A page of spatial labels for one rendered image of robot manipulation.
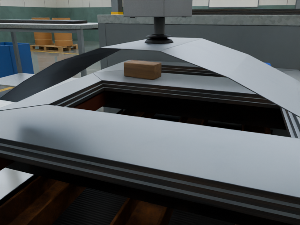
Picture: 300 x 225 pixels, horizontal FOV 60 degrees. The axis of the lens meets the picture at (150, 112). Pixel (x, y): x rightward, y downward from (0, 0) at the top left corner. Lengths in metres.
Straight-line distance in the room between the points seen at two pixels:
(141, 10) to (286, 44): 0.92
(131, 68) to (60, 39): 7.57
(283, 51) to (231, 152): 0.83
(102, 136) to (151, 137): 0.09
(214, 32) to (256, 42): 0.18
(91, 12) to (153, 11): 10.94
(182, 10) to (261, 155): 0.25
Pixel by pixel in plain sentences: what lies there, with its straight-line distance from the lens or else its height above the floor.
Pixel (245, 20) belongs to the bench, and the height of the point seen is 1.03.
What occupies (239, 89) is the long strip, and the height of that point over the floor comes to 0.85.
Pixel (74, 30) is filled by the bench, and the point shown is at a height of 0.90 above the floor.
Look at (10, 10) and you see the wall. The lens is 10.73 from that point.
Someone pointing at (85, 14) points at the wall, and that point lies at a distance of 11.45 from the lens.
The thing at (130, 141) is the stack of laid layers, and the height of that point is 0.85.
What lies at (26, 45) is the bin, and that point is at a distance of 5.09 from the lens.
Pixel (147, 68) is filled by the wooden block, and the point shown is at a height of 0.88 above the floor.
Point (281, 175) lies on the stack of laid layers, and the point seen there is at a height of 0.85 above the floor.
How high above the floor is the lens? 1.05
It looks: 21 degrees down
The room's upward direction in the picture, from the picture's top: straight up
